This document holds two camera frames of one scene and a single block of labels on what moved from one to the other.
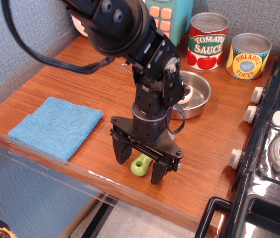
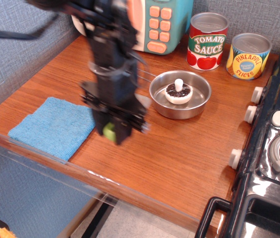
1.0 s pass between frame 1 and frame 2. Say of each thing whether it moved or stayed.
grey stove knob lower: stayed
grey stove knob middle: stayed
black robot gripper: moved
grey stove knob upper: stayed
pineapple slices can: stayed
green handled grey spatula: moved
